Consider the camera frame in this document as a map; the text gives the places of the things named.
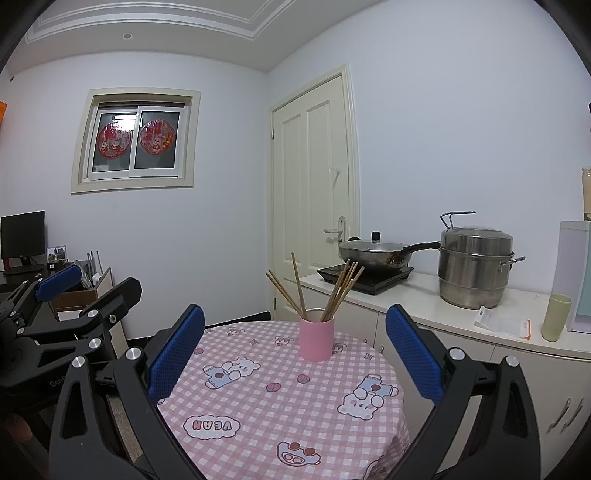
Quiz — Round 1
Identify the white kitchen cabinet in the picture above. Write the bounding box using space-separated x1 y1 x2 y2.
281 270 591 480

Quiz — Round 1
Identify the black computer monitor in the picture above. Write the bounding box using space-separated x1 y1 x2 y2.
1 211 46 267

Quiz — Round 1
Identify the pink checkered tablecloth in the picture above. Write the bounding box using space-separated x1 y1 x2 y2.
158 321 410 479

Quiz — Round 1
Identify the light green cup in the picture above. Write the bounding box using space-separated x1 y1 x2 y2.
541 293 572 342

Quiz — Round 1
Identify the pink cup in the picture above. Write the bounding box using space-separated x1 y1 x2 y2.
298 308 335 363

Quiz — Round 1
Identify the stainless steel steamer pot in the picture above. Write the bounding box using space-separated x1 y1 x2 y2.
438 211 526 310

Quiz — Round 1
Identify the window with red decorations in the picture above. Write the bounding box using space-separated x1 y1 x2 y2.
70 87 201 195

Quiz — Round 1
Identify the black induction cooktop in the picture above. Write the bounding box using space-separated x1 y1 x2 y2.
318 264 414 296

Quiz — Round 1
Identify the wooden chopstick leaning in cup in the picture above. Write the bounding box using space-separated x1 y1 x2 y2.
321 260 351 322

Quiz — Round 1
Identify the black wok with lid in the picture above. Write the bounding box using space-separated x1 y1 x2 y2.
339 231 441 269

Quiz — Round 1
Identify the white door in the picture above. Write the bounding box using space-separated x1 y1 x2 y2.
269 66 361 299

